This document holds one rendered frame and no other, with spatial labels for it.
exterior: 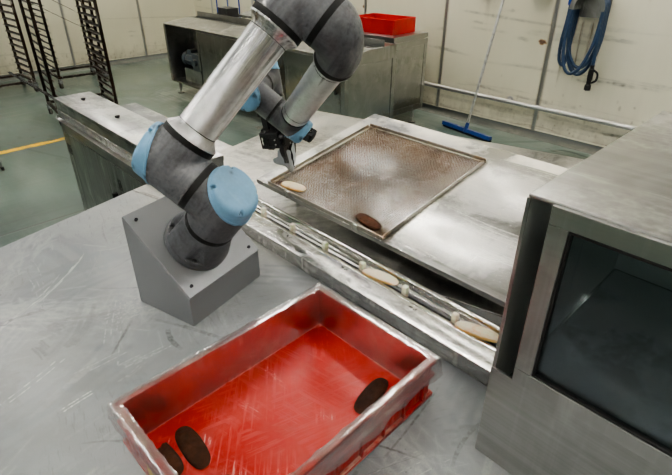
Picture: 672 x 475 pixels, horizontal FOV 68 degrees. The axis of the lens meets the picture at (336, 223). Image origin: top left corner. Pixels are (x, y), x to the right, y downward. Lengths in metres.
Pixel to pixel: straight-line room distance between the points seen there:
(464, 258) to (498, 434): 0.50
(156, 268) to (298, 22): 0.61
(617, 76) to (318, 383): 4.11
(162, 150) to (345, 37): 0.42
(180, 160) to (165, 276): 0.28
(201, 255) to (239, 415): 0.36
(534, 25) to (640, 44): 0.88
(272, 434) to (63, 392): 0.43
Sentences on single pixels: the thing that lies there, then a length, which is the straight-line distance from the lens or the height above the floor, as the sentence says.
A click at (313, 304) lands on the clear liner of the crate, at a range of 1.10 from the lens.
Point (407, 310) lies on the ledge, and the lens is 1.14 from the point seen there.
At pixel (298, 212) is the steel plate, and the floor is 0.82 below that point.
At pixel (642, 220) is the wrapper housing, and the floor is 1.30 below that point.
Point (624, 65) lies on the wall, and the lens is 4.75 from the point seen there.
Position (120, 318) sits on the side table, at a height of 0.82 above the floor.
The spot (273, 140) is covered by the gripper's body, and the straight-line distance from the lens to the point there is 1.53.
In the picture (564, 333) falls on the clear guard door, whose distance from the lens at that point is 0.73.
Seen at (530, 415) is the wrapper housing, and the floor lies 0.96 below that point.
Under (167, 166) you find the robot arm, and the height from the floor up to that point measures 1.19.
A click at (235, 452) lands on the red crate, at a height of 0.82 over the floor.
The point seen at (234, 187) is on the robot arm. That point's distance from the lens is 1.04.
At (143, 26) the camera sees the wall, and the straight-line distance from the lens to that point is 8.86.
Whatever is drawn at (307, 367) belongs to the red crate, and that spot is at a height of 0.82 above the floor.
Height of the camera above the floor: 1.57
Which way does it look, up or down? 29 degrees down
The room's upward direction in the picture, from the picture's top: straight up
